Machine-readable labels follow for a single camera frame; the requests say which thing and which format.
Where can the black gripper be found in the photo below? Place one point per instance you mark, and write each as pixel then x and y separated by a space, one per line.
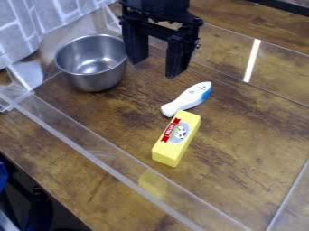
pixel 161 18

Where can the silver metal pot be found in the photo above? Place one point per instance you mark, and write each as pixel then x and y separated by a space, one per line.
pixel 94 62

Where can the clear acrylic barrier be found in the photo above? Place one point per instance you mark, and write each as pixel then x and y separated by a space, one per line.
pixel 84 143

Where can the yellow butter block toy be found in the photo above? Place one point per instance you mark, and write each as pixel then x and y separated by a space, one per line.
pixel 175 139

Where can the white brick pattern cloth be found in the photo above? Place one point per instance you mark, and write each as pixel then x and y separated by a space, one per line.
pixel 28 19

